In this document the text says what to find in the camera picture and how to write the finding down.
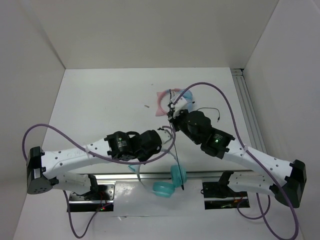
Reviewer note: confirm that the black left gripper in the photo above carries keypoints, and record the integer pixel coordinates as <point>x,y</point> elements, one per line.
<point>143,158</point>

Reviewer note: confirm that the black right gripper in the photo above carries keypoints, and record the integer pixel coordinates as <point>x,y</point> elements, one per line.
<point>174,119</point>

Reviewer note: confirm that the teal cat-ear headphones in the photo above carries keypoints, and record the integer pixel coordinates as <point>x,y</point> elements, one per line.
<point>163,184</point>

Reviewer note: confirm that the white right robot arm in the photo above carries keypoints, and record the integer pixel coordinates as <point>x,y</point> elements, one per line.
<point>282,179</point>

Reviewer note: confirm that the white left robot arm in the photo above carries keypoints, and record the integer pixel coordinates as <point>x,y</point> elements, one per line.
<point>47,170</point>

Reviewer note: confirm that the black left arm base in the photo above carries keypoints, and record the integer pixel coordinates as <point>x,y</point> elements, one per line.
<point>102,201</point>

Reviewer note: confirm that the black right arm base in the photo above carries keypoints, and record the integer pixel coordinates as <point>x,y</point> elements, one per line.
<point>216,197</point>

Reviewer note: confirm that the pink blue cat-ear headphones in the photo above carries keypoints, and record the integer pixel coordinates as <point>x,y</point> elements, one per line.
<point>173,92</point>

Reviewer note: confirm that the white front cover plate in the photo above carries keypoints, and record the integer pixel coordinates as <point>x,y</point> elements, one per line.
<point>131,199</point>

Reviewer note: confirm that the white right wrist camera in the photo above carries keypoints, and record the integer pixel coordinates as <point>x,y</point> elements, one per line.
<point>176,105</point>

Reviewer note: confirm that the aluminium front rail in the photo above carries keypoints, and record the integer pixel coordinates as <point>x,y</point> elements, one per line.
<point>192,175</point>

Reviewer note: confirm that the aluminium side rail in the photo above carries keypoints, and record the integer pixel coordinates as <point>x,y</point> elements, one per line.
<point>248,111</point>

